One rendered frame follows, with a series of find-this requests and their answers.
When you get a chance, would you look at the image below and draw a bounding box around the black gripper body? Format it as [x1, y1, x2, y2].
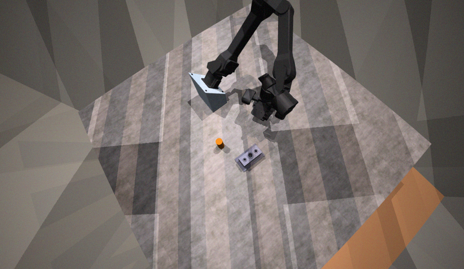
[242, 89, 285, 120]

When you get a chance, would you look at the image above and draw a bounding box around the brown cylinder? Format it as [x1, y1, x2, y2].
[216, 138, 224, 149]

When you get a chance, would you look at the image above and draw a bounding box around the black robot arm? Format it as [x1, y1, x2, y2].
[201, 0, 298, 121]

